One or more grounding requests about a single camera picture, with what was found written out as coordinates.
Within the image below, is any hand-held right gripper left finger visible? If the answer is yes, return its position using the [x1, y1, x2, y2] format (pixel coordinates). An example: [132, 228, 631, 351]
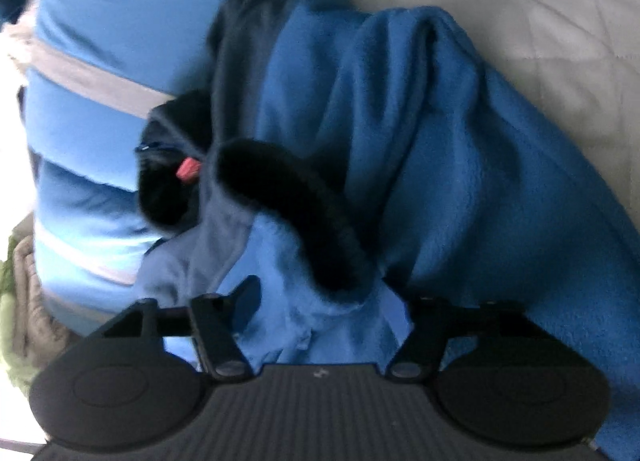
[100, 276, 263, 382]

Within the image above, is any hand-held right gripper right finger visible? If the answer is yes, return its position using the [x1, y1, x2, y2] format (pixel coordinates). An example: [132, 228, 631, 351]
[385, 300, 540, 382]

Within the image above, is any blue fleece jacket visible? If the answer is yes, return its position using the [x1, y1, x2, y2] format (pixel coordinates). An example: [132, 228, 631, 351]
[134, 0, 640, 461]

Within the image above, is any beige knitted blanket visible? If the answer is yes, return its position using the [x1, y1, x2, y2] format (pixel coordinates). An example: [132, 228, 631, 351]
[10, 218, 93, 374]

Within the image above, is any green cloth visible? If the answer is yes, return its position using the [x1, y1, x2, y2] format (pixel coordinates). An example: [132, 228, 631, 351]
[0, 233, 43, 394]

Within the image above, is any blue striped pillow teal end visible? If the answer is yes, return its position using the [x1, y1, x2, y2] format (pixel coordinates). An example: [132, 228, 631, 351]
[10, 0, 246, 327]

